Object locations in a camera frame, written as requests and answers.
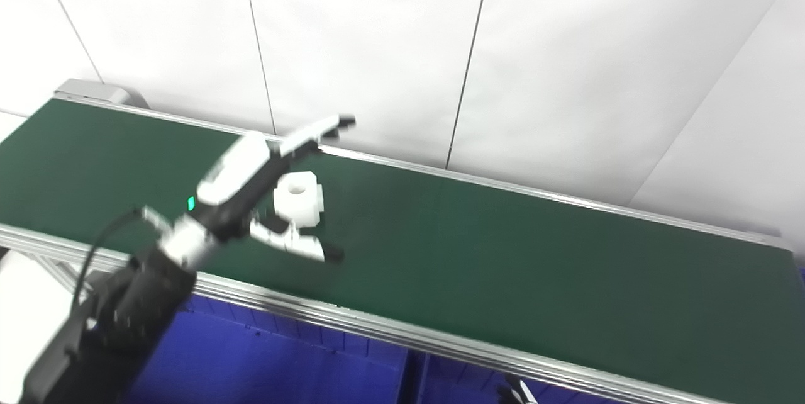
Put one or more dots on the green conveyor belt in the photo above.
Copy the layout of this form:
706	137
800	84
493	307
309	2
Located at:
503	253
377	322

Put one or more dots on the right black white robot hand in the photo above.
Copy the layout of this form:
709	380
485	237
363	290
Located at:
516	391

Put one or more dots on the aluminium conveyor support leg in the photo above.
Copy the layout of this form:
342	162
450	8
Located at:
60	272

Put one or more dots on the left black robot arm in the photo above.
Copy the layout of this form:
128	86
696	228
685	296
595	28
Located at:
132	309

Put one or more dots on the white hexagonal plastic part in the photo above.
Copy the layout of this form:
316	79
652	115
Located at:
309	206

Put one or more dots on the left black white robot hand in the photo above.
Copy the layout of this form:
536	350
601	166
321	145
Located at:
236	171

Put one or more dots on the grey conveyor motor housing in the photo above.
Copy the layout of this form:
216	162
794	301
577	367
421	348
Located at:
94	92

